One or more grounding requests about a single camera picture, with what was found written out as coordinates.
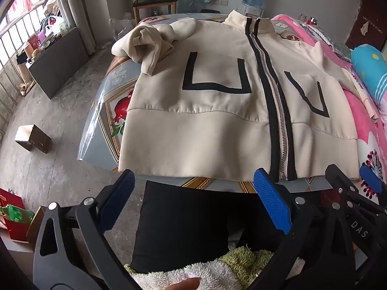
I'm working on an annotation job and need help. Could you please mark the green plastic bottle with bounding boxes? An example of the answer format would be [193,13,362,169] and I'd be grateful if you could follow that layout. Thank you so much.
[0,205,35,225]

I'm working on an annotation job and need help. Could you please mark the empty clear water jug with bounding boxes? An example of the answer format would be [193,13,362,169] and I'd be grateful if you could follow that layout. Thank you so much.
[109,17,135,41]

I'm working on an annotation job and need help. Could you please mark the table with fruit-print cloth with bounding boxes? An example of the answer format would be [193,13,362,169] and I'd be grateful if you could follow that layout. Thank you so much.
[77,12,363,194]

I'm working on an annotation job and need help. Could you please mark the dark grey cabinet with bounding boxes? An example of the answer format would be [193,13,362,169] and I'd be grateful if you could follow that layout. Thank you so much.
[28,27,89,100]

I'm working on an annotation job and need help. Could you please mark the white plastic bag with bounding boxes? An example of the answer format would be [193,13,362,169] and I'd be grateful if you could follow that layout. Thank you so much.
[45,15,67,37]

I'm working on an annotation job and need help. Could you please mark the person's left hand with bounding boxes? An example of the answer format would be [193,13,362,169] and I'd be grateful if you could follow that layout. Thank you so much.
[168,277,201,290]

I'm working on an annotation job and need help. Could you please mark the dark brown door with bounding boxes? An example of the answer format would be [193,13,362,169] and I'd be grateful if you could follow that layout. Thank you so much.
[345,0,387,52]

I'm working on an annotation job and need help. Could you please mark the flat brown cardboard box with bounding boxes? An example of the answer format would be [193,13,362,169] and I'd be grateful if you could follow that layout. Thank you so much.
[26,205,49,251]

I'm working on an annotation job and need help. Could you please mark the wooden chair with dark seat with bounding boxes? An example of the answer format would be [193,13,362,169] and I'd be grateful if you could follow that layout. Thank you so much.
[131,0,179,25]

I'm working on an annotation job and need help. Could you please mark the blue dotted pillow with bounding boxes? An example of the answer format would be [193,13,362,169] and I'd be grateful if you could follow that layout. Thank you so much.
[351,45,387,112]

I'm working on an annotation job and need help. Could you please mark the pink floral blanket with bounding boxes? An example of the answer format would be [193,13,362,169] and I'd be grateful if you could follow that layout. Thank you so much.
[270,14,387,206]

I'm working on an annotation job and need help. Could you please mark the small brown cardboard box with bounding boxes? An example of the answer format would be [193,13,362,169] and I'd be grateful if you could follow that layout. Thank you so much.
[15,124,52,154]

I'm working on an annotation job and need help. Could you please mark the metal window railing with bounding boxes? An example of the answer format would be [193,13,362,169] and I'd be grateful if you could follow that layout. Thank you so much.
[0,3,56,136]

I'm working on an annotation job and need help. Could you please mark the green and white fuzzy garment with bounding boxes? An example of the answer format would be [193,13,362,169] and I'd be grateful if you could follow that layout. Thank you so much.
[124,246,306,290]

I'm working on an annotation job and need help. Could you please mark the silver lace-edged pillow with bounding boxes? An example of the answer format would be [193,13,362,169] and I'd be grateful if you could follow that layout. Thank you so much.
[308,24,353,59]

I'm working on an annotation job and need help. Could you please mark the cream jacket with black trim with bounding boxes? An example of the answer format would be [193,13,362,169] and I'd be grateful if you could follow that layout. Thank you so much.
[111,10,378,183]

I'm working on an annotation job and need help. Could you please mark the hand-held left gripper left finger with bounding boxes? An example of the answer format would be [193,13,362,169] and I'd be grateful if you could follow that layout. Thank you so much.
[33,169,142,290]

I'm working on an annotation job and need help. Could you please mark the grey curtain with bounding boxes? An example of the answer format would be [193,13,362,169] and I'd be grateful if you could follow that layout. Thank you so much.
[53,0,97,56]

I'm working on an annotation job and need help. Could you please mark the red paper bag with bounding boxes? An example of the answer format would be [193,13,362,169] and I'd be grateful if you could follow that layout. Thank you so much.
[0,187,26,242]

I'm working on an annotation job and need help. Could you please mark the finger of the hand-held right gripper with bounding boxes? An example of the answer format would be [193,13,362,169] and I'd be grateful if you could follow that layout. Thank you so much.
[360,165,387,209]
[326,164,375,215]

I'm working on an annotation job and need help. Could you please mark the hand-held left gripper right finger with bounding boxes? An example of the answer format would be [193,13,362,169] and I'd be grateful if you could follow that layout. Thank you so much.
[248,168,356,290]

